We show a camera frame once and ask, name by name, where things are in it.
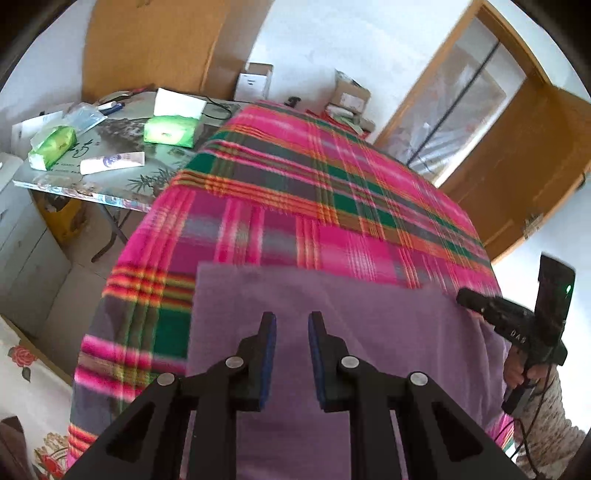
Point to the wooden door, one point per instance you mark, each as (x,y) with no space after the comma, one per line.
(521,170)

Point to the floral bedding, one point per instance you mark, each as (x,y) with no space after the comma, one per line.
(32,392)

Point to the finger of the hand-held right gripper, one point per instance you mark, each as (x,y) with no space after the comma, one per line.
(475,304)

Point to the pink plaid blanket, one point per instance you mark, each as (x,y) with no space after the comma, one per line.
(300,194)

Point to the brown rounded object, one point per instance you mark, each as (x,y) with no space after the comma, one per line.
(14,447)

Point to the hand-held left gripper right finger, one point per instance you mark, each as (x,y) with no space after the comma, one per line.
(316,360)

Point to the purple fleece pants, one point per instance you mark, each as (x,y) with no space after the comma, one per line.
(369,323)

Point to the white cardboard box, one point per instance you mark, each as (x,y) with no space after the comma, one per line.
(253,83)

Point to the person's right hand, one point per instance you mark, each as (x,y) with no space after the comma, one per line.
(512,369)

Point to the wooden door frame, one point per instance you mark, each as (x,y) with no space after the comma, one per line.
(415,83)

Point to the brown cardboard box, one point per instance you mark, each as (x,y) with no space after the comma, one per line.
(352,90)

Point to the yellow bin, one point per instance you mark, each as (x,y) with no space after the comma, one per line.
(62,219)

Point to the white tissue box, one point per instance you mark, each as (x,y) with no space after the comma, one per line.
(180,102)

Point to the clear plastic door sheet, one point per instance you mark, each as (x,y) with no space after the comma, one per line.
(471,83)

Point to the printed folding table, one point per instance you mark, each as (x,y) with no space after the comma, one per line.
(120,184)

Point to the person's right forearm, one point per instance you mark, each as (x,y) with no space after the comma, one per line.
(551,427)

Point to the green tissue box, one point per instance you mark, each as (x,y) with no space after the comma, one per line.
(170,131)

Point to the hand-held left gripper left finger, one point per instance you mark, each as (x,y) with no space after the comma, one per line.
(269,360)

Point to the wooden wardrobe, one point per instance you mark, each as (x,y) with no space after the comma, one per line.
(152,46)

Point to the white cabinet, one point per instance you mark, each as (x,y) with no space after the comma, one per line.
(27,258)

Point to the green tissue pack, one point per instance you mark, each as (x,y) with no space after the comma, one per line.
(53,146)

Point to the metal door lock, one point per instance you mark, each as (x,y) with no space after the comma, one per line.
(534,226)

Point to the black rod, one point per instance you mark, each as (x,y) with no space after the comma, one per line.
(455,104)

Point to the white tube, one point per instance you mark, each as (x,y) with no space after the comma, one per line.
(111,162)

